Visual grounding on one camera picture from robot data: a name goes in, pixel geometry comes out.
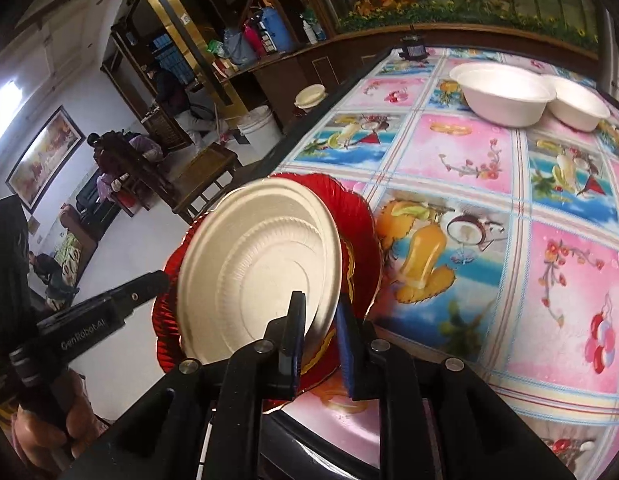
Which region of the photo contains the white spray bottle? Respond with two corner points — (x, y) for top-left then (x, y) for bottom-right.
(300, 10), (319, 45)

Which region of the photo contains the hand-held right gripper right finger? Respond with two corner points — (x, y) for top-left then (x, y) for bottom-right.
(335, 294), (576, 480)

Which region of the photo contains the cream plastic tub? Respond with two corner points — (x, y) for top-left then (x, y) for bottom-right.
(294, 83), (326, 111)

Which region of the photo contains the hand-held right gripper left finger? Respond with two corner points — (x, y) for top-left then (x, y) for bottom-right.
(57, 290), (308, 480)

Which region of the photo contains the brown sofa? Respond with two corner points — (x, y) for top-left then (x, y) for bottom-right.
(44, 204), (99, 311)

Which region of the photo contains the printed fruit and flower tablecloth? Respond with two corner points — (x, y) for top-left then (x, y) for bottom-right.
(262, 45), (619, 480)

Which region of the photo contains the framed wall painting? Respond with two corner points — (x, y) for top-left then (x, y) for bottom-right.
(4, 105), (86, 213)

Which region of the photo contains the grey bag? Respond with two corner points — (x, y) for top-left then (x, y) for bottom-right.
(222, 27), (255, 66)

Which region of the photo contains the red bottle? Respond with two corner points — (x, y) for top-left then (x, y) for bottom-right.
(242, 20), (266, 57)

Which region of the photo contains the small white paper bowl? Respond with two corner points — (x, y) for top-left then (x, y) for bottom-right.
(542, 74), (611, 133)

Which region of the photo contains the wooden stool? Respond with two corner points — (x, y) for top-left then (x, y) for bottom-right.
(172, 146), (243, 218)

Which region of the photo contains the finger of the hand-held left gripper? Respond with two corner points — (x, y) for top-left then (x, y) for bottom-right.
(112, 270), (171, 323)

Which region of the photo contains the cream paper plate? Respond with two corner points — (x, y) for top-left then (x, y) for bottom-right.
(178, 177), (344, 367)

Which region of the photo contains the large white paper bowl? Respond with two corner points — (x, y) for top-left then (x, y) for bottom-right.
(448, 62), (557, 128)

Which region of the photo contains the person's left hand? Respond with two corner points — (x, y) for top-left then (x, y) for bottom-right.
(12, 370), (110, 478)

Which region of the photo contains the white plastic bucket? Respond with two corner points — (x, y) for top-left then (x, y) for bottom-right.
(237, 106), (283, 152)

